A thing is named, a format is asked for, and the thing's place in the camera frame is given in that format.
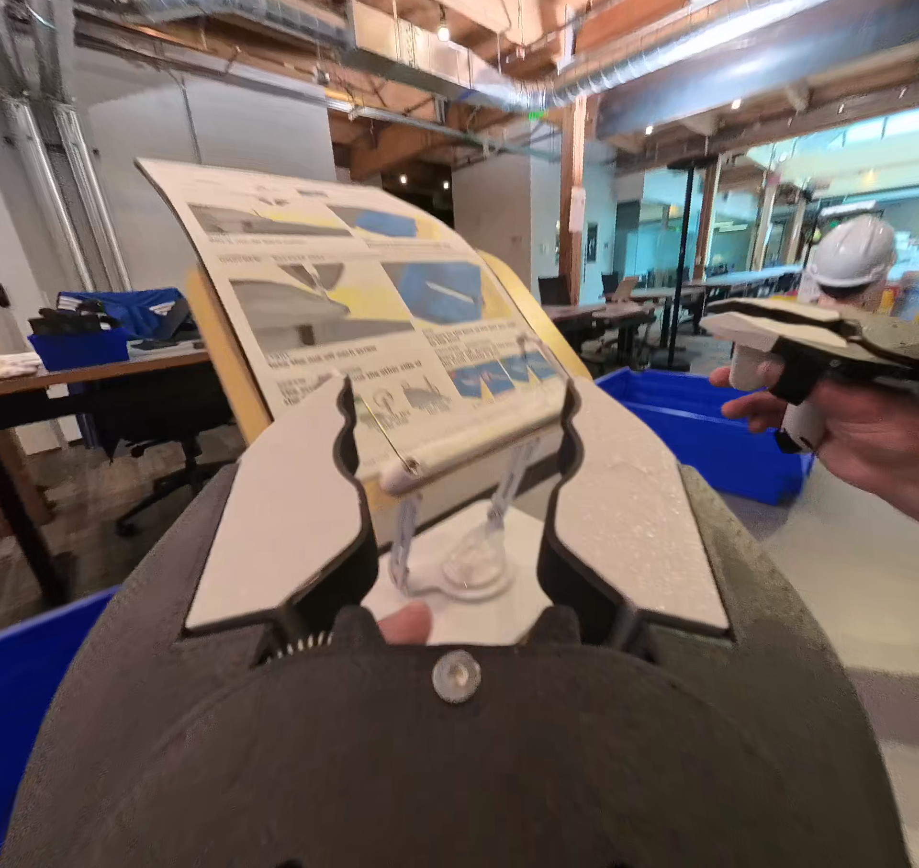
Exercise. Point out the large silver air duct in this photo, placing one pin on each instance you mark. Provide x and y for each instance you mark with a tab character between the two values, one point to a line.
718	56

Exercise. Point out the white hard hat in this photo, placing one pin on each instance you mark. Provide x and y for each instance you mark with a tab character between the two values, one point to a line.
851	250

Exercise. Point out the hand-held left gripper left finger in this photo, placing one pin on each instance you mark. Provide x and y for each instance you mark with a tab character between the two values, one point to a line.
280	523

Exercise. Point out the blue bin with divider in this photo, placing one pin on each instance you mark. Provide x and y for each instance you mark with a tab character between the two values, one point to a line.
36	703

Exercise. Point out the wooden work table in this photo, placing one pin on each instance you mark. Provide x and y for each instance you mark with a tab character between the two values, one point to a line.
143	367

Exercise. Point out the black floor pole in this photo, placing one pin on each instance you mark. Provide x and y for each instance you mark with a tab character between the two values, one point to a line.
688	272

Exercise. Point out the blue bin holding black items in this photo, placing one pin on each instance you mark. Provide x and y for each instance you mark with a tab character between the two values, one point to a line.
79	352

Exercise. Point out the black swivel office chair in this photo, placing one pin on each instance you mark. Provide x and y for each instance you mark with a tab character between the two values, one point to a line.
165	408

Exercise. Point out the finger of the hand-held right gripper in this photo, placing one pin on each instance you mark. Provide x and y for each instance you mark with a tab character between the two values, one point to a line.
754	331
775	308

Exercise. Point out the blue bin with black items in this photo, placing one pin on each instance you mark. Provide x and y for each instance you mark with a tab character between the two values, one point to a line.
143	308

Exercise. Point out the person's right hand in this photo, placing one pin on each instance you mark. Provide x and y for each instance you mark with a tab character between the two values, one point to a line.
876	430

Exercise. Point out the printed instruction sheet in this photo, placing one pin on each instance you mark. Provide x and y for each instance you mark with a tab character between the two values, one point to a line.
323	293

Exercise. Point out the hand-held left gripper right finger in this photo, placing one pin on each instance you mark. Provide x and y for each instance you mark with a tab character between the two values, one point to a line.
639	523

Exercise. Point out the dark wooden table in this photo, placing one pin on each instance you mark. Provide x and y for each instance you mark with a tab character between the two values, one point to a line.
610	311

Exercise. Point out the white cloth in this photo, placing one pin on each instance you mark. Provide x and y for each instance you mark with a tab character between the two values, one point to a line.
18	365

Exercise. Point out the blue plastic bin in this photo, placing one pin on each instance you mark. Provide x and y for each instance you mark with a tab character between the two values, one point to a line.
682	430

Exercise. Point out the wooden pillar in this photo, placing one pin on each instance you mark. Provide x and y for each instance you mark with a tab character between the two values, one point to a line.
574	164

